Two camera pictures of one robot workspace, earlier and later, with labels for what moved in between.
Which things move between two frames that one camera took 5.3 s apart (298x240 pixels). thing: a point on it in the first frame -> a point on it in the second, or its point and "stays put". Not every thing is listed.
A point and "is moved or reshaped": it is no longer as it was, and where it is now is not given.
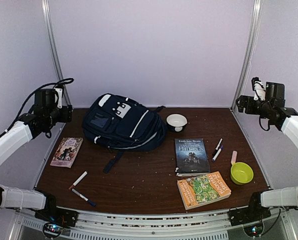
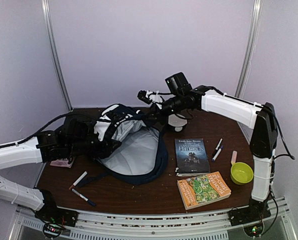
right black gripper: x=248 y=109 -> x=154 y=109
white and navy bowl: x=176 y=120 stays put
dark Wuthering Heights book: x=192 y=157 stays put
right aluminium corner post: x=248 y=52 stays put
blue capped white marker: x=82 y=196 stays put
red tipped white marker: x=78 y=180 stays put
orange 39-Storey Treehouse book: x=205 y=189 stays put
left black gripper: x=67 y=116 -> x=106 y=149
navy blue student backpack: x=120 y=124 is moved or reshaped
